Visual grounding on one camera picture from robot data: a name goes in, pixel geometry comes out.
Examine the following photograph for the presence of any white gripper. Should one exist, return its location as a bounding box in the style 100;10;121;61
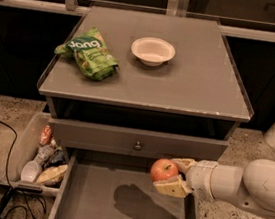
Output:
153;158;218;202

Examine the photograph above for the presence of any red apple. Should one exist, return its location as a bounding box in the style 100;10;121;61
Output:
149;158;179;182

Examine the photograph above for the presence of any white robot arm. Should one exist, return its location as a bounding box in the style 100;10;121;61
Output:
149;158;275;219

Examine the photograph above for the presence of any open grey middle drawer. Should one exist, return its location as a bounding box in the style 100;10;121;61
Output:
48;149;197;219

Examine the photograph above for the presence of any grey drawer cabinet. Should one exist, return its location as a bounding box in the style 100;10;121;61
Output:
18;0;266;219

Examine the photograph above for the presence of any closed top drawer with knob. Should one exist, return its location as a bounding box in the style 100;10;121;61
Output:
49;118;228;161

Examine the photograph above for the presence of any white paper bowl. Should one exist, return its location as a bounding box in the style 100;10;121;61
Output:
131;37;176;67

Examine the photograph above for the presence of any yellow snack bag in bin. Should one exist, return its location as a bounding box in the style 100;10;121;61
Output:
36;164;67;187

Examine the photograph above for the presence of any red packet in bin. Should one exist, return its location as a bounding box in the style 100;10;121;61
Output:
39;125;53;146

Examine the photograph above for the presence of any clear plastic storage bin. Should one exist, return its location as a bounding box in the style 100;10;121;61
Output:
0;112;60;197

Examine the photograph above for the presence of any white cup in bin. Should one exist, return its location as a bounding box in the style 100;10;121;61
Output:
21;160;42;182

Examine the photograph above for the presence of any green snack bag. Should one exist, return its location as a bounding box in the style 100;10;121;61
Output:
54;27;118;81

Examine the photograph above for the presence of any black cable on floor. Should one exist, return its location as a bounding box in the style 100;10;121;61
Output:
0;115;59;219

